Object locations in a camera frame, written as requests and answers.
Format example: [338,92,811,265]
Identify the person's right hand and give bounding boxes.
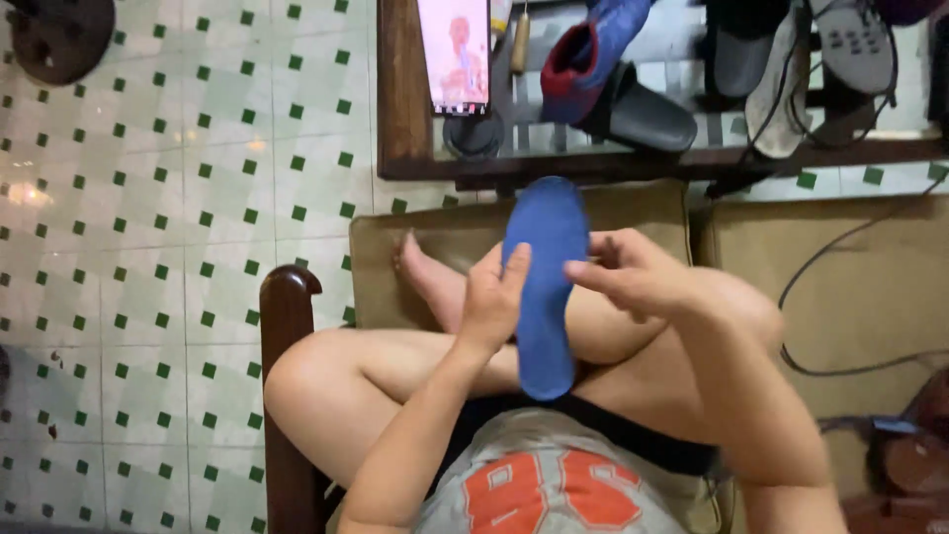
[563,227,714,327]

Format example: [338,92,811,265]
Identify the tan seat cushion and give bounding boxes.
[348,178,695,332]
[695,194,949,520]

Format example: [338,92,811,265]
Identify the brown bag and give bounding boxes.
[818,369,949,534]

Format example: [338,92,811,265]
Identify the blue shoe insole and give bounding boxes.
[501,176,592,402]

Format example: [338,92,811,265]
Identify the blue and red shoe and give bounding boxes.
[539,0,655,126]

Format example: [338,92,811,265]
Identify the round black phone stand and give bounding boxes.
[442,107,507,161]

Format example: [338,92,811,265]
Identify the grey shirt with orange print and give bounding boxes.
[411,408,724,534]

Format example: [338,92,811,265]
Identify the smartphone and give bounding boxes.
[416,0,492,118]

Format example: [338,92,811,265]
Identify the worn white sneaker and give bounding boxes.
[744,6,814,161]

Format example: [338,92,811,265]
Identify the tool with wooden handle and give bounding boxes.
[509,2,532,76]

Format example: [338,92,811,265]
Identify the round dark stand base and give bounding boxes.
[3,0,117,87]

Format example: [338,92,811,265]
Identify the dark grey slide sandal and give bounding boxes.
[703,0,791,102]
[584,62,698,154]

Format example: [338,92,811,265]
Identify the person's bare legs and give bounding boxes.
[263,230,742,492]

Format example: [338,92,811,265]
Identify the grey soled sneaker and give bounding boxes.
[807,0,899,97]

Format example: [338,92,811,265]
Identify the wood framed glass table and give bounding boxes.
[377,0,949,200]

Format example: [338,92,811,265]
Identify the black shorts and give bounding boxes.
[426,392,720,499]

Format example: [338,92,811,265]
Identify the black cable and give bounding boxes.
[776,172,949,378]

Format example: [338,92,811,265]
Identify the person's left hand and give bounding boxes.
[452,242,532,358]

